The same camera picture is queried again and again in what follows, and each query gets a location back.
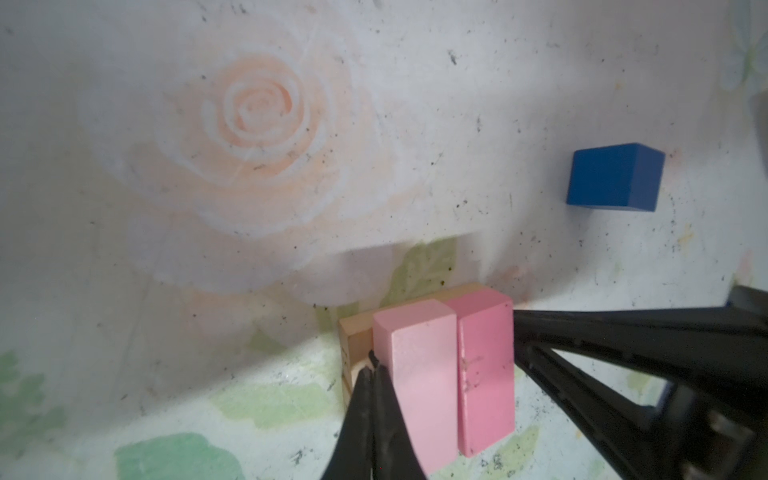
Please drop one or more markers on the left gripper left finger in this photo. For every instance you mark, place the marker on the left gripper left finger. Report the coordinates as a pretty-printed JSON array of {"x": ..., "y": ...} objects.
[{"x": 373, "y": 442}]

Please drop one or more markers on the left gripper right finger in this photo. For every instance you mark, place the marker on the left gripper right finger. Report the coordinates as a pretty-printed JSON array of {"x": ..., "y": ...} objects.
[{"x": 661, "y": 394}]

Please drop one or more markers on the light pink rectangular block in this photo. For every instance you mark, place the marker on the light pink rectangular block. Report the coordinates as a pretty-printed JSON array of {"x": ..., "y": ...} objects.
[{"x": 418, "y": 345}]

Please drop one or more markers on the natural wood block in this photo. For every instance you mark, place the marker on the natural wood block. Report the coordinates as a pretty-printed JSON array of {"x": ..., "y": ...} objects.
[{"x": 356, "y": 338}]

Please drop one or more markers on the hot pink rectangular block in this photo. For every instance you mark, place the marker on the hot pink rectangular block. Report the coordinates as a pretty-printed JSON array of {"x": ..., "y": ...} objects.
[{"x": 486, "y": 376}]

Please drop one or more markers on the blue cube block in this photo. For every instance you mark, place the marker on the blue cube block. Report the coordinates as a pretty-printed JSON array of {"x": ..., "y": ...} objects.
[{"x": 618, "y": 177}]

